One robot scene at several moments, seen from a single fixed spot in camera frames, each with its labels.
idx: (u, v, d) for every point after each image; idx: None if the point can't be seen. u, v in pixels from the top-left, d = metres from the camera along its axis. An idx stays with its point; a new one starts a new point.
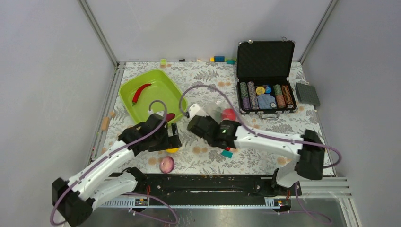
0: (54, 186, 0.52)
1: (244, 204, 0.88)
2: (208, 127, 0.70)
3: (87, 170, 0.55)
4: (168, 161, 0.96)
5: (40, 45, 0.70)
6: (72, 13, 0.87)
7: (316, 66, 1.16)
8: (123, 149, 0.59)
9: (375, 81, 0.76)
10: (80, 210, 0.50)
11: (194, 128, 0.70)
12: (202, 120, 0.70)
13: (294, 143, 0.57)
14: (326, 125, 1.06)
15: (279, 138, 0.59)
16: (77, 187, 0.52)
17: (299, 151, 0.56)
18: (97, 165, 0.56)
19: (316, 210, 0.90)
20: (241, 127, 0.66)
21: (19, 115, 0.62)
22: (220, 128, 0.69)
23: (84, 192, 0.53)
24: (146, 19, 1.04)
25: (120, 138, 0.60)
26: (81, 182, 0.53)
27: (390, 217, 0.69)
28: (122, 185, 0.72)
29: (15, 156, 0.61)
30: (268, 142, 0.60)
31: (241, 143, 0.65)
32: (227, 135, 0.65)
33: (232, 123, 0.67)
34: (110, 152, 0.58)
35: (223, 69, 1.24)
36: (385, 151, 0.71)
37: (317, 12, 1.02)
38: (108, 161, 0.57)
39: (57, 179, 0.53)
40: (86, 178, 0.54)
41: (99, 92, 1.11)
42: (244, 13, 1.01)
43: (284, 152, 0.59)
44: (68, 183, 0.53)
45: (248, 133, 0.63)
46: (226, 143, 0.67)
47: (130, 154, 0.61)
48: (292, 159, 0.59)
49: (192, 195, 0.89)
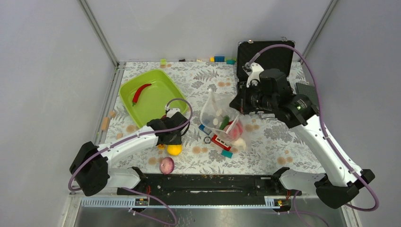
0: (83, 148, 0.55)
1: (244, 204, 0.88)
2: (282, 89, 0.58)
3: (118, 141, 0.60)
4: (168, 163, 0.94)
5: (40, 46, 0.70)
6: (72, 13, 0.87)
7: (316, 66, 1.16)
8: (151, 134, 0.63)
9: (375, 80, 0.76)
10: (98, 179, 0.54)
11: (269, 81, 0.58)
12: (283, 79, 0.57)
13: (353, 174, 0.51)
14: (327, 125, 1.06)
15: (344, 159, 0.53)
16: (106, 154, 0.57)
17: (349, 183, 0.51)
18: (126, 140, 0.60)
19: (315, 210, 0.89)
20: (317, 117, 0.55)
21: (19, 115, 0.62)
22: (294, 100, 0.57)
23: (110, 159, 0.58)
24: (146, 19, 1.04)
25: (148, 125, 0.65)
26: (110, 150, 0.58)
27: (391, 217, 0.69)
28: (127, 177, 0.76)
29: (14, 156, 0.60)
30: (328, 152, 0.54)
31: (304, 132, 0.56)
32: (298, 115, 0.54)
33: (309, 104, 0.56)
34: (140, 133, 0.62)
35: (222, 69, 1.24)
36: (385, 151, 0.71)
37: (317, 12, 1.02)
38: (136, 140, 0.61)
39: (88, 142, 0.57)
40: (115, 147, 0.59)
41: (99, 92, 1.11)
42: (244, 13, 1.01)
43: (333, 171, 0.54)
44: (98, 147, 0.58)
45: (319, 129, 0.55)
46: (290, 117, 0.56)
47: (155, 139, 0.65)
48: (332, 179, 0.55)
49: (191, 195, 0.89)
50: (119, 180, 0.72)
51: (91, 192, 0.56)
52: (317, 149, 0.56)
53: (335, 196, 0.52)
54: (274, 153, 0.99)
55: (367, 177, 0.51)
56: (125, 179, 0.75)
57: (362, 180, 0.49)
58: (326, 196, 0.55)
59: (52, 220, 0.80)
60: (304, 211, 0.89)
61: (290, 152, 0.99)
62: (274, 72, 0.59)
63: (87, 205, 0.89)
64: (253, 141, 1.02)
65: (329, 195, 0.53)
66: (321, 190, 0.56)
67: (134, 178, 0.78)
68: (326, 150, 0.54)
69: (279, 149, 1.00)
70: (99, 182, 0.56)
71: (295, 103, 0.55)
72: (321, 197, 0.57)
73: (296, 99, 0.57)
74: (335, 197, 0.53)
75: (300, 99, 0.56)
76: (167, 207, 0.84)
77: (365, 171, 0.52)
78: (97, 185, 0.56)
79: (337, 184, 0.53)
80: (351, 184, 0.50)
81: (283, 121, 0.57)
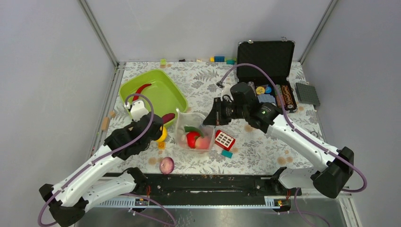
0: (41, 192, 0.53)
1: (244, 204, 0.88)
2: (251, 100, 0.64)
3: (71, 178, 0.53)
4: (168, 162, 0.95)
5: (40, 45, 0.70)
6: (71, 12, 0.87)
7: (316, 66, 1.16)
8: (107, 157, 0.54)
9: (375, 80, 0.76)
10: (67, 215, 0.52)
11: (238, 94, 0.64)
12: (250, 92, 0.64)
13: (328, 153, 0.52)
14: (326, 125, 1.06)
15: (316, 142, 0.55)
16: (60, 197, 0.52)
17: (328, 162, 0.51)
18: (79, 174, 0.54)
19: (315, 210, 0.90)
20: (282, 116, 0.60)
21: (19, 115, 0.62)
22: (261, 107, 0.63)
23: (68, 200, 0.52)
24: (145, 19, 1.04)
25: (106, 143, 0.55)
26: (64, 192, 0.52)
27: (391, 217, 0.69)
28: (119, 187, 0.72)
29: (15, 156, 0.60)
30: (301, 142, 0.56)
31: (274, 131, 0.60)
32: (265, 118, 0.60)
33: (275, 108, 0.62)
34: (93, 161, 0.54)
35: (223, 69, 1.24)
36: (385, 151, 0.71)
37: (317, 12, 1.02)
38: (91, 169, 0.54)
39: (46, 184, 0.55)
40: (68, 186, 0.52)
41: (99, 92, 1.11)
42: (244, 13, 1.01)
43: (313, 158, 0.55)
44: (53, 190, 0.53)
45: (287, 124, 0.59)
46: (260, 123, 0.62)
47: (117, 161, 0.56)
48: (318, 167, 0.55)
49: (192, 195, 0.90)
50: (111, 191, 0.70)
51: (68, 224, 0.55)
52: (292, 142, 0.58)
53: (325, 182, 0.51)
54: (274, 153, 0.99)
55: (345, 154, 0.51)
56: (118, 190, 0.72)
57: (337, 156, 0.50)
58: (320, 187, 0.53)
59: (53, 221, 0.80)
60: (304, 211, 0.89)
61: (290, 152, 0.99)
62: (242, 85, 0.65)
63: None
64: (253, 141, 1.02)
65: (321, 185, 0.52)
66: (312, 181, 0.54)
67: (127, 184, 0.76)
68: (299, 140, 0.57)
69: (280, 149, 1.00)
70: (69, 219, 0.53)
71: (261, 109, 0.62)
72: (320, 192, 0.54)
73: (262, 106, 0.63)
74: (326, 185, 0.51)
75: (265, 104, 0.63)
76: (162, 207, 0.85)
77: (342, 149, 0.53)
78: (74, 216, 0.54)
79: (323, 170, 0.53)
80: (330, 163, 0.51)
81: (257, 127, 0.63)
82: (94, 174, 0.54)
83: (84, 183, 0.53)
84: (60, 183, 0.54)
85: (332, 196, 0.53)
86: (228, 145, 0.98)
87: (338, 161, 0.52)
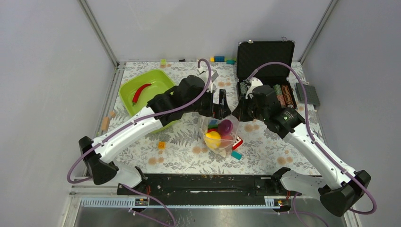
0: (80, 143, 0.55)
1: (244, 204, 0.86)
2: (272, 103, 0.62)
3: (111, 134, 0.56)
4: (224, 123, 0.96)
5: (40, 45, 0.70)
6: (71, 12, 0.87)
7: (316, 66, 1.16)
8: (149, 118, 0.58)
9: (375, 80, 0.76)
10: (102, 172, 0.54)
11: (260, 95, 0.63)
12: (273, 95, 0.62)
13: (345, 174, 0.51)
14: (326, 125, 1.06)
15: (335, 160, 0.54)
16: (99, 150, 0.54)
17: (343, 183, 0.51)
18: (121, 131, 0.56)
19: (316, 210, 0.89)
20: (303, 125, 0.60)
21: (19, 114, 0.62)
22: (282, 112, 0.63)
23: (106, 155, 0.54)
24: (146, 19, 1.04)
25: (148, 105, 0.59)
26: (103, 145, 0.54)
27: (391, 218, 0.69)
28: (132, 174, 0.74)
29: (14, 156, 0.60)
30: (318, 156, 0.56)
31: (292, 138, 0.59)
32: (286, 124, 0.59)
33: (297, 115, 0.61)
34: (136, 119, 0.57)
35: (223, 69, 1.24)
36: (385, 152, 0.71)
37: (317, 12, 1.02)
38: (134, 127, 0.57)
39: (85, 136, 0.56)
40: (109, 141, 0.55)
41: (99, 92, 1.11)
42: (244, 13, 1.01)
43: (326, 173, 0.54)
44: (92, 143, 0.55)
45: (307, 135, 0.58)
46: (279, 128, 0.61)
47: (157, 123, 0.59)
48: (330, 183, 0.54)
49: (192, 195, 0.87)
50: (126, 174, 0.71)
51: (100, 182, 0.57)
52: (308, 152, 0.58)
53: (335, 201, 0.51)
54: (274, 153, 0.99)
55: (362, 177, 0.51)
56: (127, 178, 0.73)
57: (355, 179, 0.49)
58: (328, 203, 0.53)
59: (52, 220, 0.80)
60: (304, 211, 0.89)
61: (290, 152, 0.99)
62: (265, 88, 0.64)
63: (87, 205, 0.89)
64: (253, 141, 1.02)
65: (329, 200, 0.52)
66: (321, 195, 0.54)
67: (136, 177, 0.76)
68: (316, 154, 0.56)
69: (279, 149, 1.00)
70: (101, 176, 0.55)
71: (283, 114, 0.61)
72: (326, 206, 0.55)
73: (284, 110, 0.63)
74: (337, 203, 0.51)
75: (287, 110, 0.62)
76: (165, 207, 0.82)
77: (360, 172, 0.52)
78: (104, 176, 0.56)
79: (334, 188, 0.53)
80: (344, 184, 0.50)
81: (275, 132, 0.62)
82: (134, 133, 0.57)
83: (123, 140, 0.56)
84: (100, 136, 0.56)
85: (336, 214, 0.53)
86: (235, 144, 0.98)
87: (353, 183, 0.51)
